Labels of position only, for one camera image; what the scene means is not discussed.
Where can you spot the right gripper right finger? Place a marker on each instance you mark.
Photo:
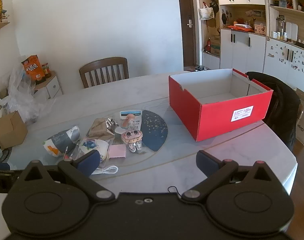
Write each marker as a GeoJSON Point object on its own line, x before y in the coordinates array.
{"type": "Point", "coordinates": [218, 173]}

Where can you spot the hanging tote bag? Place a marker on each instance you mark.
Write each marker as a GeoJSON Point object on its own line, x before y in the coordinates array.
{"type": "Point", "coordinates": [206, 12]}

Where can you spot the wooden chair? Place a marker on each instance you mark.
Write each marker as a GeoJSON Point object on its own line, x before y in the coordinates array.
{"type": "Point", "coordinates": [104, 71]}

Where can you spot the small brown cardboard box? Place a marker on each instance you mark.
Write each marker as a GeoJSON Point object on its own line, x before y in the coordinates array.
{"type": "Point", "coordinates": [12, 130]}

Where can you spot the pink sticky note pad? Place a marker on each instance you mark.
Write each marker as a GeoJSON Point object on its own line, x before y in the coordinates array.
{"type": "Point", "coordinates": [117, 151]}

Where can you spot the dark brown door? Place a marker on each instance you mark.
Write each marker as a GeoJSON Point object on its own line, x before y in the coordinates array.
{"type": "Point", "coordinates": [188, 32]}

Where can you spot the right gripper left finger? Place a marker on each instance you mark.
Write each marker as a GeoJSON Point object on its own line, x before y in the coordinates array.
{"type": "Point", "coordinates": [77, 173]}

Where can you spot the grey white snack bag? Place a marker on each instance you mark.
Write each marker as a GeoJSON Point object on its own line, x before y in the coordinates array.
{"type": "Point", "coordinates": [63, 142]}

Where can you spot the white side cabinet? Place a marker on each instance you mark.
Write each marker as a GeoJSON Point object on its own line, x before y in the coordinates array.
{"type": "Point", "coordinates": [49, 89]}

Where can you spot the clear plastic bag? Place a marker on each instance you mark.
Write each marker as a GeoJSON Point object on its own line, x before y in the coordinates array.
{"type": "Point", "coordinates": [21, 97]}

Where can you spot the white sausage packet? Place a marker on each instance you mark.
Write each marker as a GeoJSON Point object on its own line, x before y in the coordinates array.
{"type": "Point", "coordinates": [127, 120]}

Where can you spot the white storage cabinets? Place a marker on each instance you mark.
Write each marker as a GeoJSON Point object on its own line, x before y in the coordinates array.
{"type": "Point", "coordinates": [265, 36]}

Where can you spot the orange snack bag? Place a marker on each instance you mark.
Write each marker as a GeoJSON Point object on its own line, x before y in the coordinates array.
{"type": "Point", "coordinates": [33, 68]}

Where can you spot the blueberry snack packet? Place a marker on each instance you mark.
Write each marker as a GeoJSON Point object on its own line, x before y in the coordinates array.
{"type": "Point", "coordinates": [87, 145]}

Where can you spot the silver foil snack packet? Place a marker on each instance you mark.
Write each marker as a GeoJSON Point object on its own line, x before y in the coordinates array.
{"type": "Point", "coordinates": [103, 129]}

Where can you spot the red cardboard box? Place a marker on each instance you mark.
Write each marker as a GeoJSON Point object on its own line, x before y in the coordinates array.
{"type": "Point", "coordinates": [214, 102]}

